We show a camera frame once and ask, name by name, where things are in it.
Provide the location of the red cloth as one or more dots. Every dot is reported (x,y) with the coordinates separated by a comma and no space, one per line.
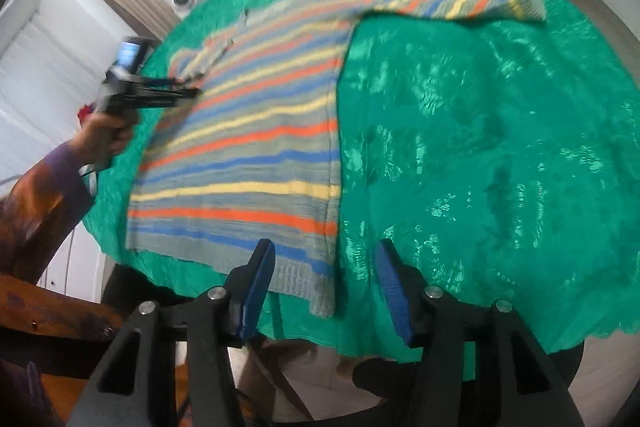
(87,110)

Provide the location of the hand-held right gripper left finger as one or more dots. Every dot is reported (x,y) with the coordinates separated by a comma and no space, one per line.
(254,289)

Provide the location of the person's left hand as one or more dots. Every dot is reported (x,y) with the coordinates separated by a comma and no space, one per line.
(100,137)

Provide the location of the striped knitted sweater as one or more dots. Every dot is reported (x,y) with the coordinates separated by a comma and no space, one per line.
(260,157)

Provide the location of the small white fan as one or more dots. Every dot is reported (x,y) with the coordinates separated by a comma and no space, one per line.
(183,0)

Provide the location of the person's body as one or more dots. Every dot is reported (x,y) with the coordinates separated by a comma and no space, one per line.
(45,322)

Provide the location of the green patterned blanket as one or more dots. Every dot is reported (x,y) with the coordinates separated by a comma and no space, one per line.
(475,157)

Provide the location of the person's left forearm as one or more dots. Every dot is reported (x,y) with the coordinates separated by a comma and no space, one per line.
(45,202)

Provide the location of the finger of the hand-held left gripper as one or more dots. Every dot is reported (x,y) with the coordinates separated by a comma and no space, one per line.
(160,82)
(167,98)

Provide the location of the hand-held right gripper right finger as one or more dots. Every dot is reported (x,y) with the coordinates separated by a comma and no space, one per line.
(395,294)

